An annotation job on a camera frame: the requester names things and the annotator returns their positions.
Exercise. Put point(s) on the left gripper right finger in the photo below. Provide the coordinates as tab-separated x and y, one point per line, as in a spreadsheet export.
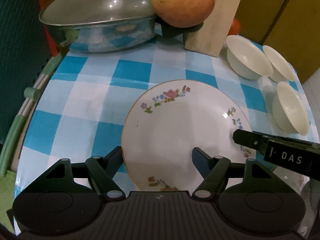
214	173

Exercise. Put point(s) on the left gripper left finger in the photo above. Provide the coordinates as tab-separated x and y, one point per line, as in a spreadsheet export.
102	171

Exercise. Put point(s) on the cream bowl front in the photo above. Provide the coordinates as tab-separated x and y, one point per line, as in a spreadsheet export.
289	111

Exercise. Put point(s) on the cream bowl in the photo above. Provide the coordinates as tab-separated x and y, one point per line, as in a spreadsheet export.
289	111
246	59
282	70

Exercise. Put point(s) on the cream plate colourful floral rim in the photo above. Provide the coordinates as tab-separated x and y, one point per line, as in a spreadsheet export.
167	122

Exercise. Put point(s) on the blue white checkered tablecloth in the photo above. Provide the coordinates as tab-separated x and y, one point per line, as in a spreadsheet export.
82	114

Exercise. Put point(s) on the green towel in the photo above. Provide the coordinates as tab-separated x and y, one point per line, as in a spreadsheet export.
7	198

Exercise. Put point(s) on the green white hoop tube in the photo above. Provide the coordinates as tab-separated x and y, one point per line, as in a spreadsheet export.
32	96

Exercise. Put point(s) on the wooden knife block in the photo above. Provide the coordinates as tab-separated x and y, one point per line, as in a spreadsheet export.
210	38

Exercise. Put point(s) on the red tomato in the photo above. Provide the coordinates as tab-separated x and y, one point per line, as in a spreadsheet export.
235	27

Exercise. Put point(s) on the wooden cabinet doors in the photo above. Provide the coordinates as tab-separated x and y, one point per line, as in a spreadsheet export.
292	26

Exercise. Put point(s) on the teal foam mat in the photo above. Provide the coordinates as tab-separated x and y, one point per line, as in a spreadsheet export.
24	53

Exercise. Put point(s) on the steel pot with lid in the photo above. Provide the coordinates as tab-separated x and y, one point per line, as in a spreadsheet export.
100	26

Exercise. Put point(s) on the red apple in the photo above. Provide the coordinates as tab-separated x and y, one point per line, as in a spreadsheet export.
183	13

